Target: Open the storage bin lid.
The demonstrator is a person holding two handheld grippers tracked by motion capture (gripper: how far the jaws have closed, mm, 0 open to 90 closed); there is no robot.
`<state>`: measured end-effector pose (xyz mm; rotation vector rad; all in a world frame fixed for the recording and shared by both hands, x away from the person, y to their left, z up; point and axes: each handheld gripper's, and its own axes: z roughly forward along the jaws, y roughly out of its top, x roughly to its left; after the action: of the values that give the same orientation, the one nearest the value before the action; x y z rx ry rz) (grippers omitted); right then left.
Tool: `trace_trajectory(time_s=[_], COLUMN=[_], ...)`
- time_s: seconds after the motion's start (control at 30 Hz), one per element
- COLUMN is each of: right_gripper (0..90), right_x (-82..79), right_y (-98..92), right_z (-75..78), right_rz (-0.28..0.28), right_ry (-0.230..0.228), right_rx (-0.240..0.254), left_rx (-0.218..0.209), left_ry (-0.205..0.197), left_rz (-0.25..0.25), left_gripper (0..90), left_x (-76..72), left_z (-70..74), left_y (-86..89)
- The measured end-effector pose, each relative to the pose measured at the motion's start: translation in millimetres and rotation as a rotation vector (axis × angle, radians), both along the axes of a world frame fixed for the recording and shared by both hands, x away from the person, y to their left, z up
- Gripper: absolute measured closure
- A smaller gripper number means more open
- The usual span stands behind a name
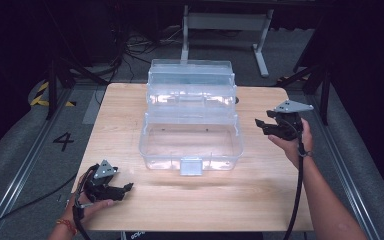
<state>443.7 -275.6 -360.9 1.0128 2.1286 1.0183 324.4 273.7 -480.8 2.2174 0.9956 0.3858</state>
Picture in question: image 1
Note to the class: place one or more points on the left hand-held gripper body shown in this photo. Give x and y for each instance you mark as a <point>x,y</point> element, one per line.
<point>98,188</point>

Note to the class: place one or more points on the black tripod stand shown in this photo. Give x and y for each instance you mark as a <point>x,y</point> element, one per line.
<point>325,90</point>
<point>52,90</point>

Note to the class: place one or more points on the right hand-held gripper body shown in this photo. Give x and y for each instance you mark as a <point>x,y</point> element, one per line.
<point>290,128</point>

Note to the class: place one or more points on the person's right hand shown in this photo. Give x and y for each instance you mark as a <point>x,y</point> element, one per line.
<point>291,148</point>

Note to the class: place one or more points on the grey metal stand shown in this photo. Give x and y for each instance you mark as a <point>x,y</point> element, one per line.
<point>226,21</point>

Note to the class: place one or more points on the clear plastic storage box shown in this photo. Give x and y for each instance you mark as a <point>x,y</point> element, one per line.
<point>190,143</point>

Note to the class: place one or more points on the person's left hand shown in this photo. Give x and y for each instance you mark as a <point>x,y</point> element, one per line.
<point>88,208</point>

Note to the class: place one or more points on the metal floor rail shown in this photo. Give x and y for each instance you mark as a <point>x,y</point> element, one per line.
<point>346,170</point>
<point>23,170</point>

